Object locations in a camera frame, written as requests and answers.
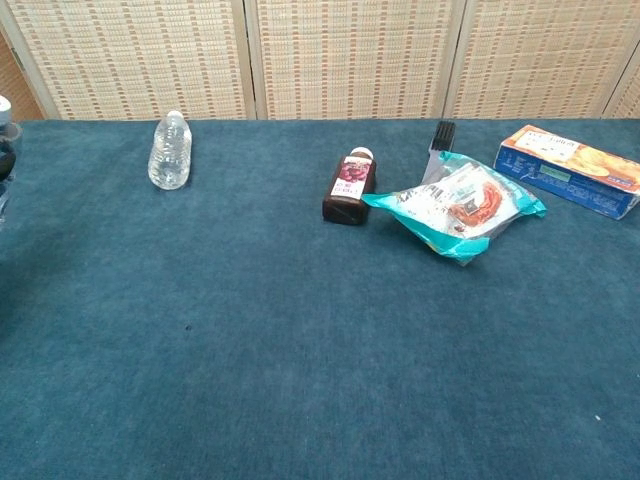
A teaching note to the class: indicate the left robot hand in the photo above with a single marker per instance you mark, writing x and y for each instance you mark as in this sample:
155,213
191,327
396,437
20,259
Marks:
7,155

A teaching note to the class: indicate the clear bottle white cap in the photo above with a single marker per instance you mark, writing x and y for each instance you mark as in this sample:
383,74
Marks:
4,107

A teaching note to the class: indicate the ribbed clear water bottle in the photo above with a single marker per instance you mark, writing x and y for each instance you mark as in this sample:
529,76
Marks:
170,155

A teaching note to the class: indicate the dark juice bottle red label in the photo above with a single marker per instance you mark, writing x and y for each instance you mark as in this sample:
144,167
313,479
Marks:
345,200

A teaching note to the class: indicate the brown woven screen panel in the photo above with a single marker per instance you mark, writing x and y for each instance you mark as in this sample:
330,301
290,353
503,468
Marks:
15,90

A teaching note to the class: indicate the beige woven screen panel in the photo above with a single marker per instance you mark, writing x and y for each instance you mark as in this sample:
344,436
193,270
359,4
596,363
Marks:
627,100
540,55
140,55
350,55

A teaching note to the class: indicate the teal table cover cloth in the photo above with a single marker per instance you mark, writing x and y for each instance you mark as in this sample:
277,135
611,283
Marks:
300,350

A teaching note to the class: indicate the teal clear snack bag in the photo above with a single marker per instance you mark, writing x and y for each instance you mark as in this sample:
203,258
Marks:
450,215

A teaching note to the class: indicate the orange blue cracker box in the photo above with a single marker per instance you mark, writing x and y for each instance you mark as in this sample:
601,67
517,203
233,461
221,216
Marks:
565,170

